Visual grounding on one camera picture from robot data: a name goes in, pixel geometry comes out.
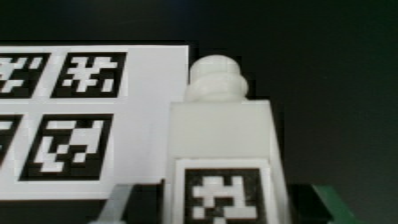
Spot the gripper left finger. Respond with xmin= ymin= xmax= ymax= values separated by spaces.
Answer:
xmin=87 ymin=182 xmax=164 ymax=224

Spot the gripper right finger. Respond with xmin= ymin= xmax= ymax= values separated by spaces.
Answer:
xmin=288 ymin=184 xmax=363 ymax=224

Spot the white sheet with tags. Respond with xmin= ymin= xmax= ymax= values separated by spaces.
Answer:
xmin=0 ymin=45 xmax=188 ymax=201

